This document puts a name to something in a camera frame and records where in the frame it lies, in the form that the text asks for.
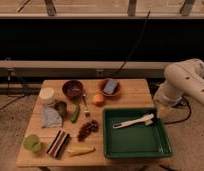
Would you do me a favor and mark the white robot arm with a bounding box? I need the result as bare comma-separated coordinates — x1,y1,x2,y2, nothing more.
154,58,204,106

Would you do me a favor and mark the green plastic cup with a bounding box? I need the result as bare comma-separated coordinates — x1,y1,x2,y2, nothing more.
23,134,42,153

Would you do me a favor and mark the orange bowl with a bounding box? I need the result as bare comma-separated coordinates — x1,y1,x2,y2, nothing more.
98,78,121,97

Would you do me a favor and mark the blue sponge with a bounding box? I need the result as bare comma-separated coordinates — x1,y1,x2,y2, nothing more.
103,79,118,95

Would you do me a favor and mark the orange fruit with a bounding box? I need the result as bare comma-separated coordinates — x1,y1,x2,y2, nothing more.
92,93,105,106

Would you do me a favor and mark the dark red bowl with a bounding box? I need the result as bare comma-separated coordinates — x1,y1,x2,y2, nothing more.
62,80,83,100

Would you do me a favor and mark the silver fork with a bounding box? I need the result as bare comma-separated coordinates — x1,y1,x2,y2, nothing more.
82,94,90,118

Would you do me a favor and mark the green pepper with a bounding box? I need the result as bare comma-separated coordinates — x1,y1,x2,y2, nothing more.
70,103,80,123

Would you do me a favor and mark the bunch of purple grapes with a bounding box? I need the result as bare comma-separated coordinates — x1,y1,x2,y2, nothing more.
77,120,99,141

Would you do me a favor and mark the white lidded jar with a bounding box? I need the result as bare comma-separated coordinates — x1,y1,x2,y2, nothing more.
39,87,55,106

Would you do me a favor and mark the wooden table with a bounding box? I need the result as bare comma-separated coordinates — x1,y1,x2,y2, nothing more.
16,79,171,168

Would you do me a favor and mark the blue grey cloth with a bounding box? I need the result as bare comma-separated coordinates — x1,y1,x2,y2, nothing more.
42,106,62,128

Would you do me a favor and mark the green plastic tray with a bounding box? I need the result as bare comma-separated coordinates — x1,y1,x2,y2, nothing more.
103,108,172,159

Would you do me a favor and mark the striped block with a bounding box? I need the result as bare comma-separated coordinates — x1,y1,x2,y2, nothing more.
46,130,70,158

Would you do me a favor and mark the black cable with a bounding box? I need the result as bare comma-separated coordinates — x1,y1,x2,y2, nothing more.
113,10,152,76

